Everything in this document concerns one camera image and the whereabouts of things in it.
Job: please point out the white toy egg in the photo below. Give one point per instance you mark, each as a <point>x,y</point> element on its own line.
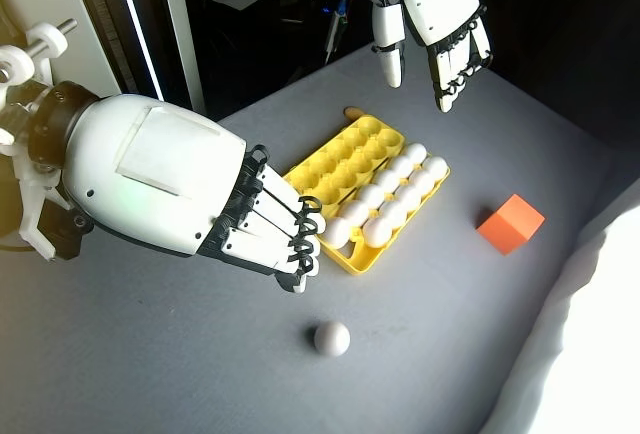
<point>377,230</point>
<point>415,153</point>
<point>387,180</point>
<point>331,339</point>
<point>435,167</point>
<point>354,212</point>
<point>371,195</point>
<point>401,166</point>
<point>422,181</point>
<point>394,214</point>
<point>337,233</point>
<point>409,198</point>

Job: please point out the yellow egg tray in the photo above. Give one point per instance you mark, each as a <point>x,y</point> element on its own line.
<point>345,154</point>

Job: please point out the grey table cloth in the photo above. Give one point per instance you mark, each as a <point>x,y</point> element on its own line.
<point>150,354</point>

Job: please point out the orange cube block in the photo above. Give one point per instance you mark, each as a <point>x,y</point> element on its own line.
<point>510,226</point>

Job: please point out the white backdrop cloth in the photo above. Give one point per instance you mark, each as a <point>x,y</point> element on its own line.
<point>590,354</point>

